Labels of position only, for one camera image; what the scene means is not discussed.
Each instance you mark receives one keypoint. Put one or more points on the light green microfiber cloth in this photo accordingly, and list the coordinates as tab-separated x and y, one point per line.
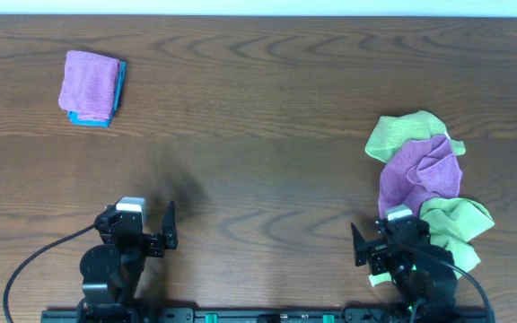
391	133

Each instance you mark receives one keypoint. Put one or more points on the crumpled purple cloth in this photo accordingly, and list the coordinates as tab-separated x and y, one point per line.
420	170

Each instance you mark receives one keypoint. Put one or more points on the folded pink cloth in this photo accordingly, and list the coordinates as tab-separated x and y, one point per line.
89	85

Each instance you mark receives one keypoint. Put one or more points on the left green clamp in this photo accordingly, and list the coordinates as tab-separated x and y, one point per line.
211	318

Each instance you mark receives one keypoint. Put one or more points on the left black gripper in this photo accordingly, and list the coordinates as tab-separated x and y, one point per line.
149	242

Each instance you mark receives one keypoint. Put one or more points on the right green clamp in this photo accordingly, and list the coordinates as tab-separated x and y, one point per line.
328	318

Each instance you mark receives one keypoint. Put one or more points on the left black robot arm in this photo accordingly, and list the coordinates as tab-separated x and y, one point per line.
111	271

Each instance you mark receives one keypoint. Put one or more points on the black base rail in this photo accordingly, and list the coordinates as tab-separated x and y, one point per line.
188	315

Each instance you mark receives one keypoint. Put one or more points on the folded blue cloth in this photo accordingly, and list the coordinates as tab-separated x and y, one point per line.
74	117

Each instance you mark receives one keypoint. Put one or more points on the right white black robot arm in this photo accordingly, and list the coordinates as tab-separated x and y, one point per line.
419	270

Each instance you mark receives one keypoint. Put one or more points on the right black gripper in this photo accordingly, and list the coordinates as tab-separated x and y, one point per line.
376	248

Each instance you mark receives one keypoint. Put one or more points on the green clamp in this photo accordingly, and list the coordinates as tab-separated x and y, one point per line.
328	318
211	318

